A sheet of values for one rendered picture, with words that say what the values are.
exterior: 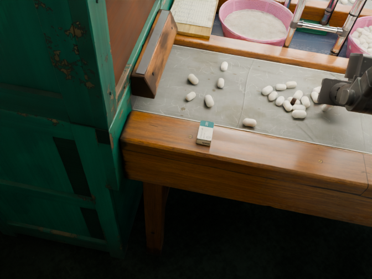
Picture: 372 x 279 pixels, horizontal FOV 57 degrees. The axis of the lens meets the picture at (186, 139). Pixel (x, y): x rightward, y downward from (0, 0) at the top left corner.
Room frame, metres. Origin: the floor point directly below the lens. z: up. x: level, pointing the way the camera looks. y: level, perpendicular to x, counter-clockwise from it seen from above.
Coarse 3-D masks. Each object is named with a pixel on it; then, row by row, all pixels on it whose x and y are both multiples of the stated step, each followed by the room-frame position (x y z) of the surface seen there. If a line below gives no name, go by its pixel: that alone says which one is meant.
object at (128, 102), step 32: (128, 96) 0.58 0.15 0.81; (0, 128) 0.49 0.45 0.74; (32, 128) 0.47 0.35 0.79; (64, 128) 0.46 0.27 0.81; (96, 128) 0.45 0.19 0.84; (0, 160) 0.50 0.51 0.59; (32, 160) 0.49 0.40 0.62; (64, 160) 0.48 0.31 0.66; (96, 160) 0.45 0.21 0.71; (0, 192) 0.50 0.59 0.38; (32, 192) 0.48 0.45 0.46; (64, 192) 0.48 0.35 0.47; (96, 192) 0.46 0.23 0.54; (128, 192) 0.58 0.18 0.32; (0, 224) 0.50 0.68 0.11; (32, 224) 0.50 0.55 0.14; (64, 224) 0.49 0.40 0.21; (96, 224) 0.47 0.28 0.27; (128, 224) 0.54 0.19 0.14
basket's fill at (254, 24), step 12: (240, 12) 1.14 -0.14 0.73; (252, 12) 1.16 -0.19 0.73; (264, 12) 1.16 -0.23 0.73; (228, 24) 1.07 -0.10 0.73; (240, 24) 1.06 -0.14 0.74; (252, 24) 1.07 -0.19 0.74; (264, 24) 1.09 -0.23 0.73; (276, 24) 1.09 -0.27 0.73; (252, 36) 1.00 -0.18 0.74; (264, 36) 1.02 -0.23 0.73; (276, 36) 1.03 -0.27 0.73
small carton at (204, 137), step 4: (200, 120) 0.56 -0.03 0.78; (200, 124) 0.54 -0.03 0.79; (204, 124) 0.54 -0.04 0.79; (208, 124) 0.55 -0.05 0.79; (212, 124) 0.55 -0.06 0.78; (200, 128) 0.53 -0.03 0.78; (204, 128) 0.53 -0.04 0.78; (208, 128) 0.53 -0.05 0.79; (212, 128) 0.53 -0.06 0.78; (200, 132) 0.52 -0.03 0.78; (204, 132) 0.52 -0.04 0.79; (208, 132) 0.52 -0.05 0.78; (212, 132) 0.52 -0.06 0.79; (200, 136) 0.51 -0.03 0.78; (204, 136) 0.51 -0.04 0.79; (208, 136) 0.51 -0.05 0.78; (200, 140) 0.50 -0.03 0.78; (204, 140) 0.50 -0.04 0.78; (208, 140) 0.50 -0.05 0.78; (204, 144) 0.50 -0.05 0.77; (208, 144) 0.50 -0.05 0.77
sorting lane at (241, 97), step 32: (192, 64) 0.82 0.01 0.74; (256, 64) 0.85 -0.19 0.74; (160, 96) 0.67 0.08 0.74; (224, 96) 0.69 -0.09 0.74; (256, 96) 0.71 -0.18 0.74; (288, 96) 0.72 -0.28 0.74; (256, 128) 0.59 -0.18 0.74; (288, 128) 0.60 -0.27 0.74; (320, 128) 0.61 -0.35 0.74; (352, 128) 0.63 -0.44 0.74
